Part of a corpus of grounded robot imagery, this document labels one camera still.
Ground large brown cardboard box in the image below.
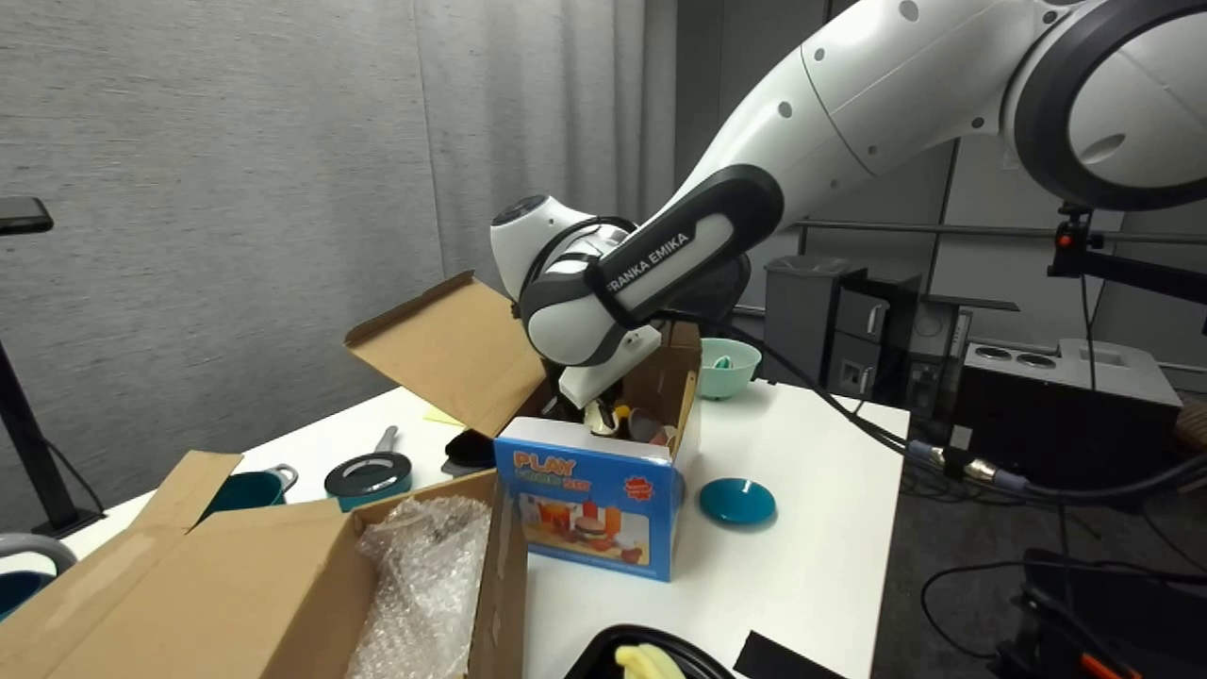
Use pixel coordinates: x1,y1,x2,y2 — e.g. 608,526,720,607
0,451,529,679

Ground black plastic tray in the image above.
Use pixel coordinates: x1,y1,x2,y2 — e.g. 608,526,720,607
564,621,730,679

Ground black equipment case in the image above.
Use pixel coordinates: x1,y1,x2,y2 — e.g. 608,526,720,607
954,340,1179,491

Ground dark teal mug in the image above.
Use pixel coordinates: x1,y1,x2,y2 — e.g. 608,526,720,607
208,464,296,514

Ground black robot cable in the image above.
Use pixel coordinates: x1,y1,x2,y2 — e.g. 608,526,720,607
730,328,1207,506

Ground yellow toy banana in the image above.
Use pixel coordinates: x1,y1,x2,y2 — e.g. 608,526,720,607
614,641,686,679

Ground black tape roll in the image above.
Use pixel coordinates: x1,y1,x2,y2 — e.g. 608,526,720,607
324,451,409,498

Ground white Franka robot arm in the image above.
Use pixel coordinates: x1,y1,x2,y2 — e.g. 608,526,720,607
489,0,1207,407

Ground teal round lid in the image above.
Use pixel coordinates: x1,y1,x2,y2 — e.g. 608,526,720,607
697,480,775,526

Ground clear bubble wrap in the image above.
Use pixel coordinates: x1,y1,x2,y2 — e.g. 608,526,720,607
347,498,489,679

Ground play food toy box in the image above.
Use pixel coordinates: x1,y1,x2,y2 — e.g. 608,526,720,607
347,270,700,582

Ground black camera tripod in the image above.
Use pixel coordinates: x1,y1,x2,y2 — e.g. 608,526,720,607
0,197,106,535

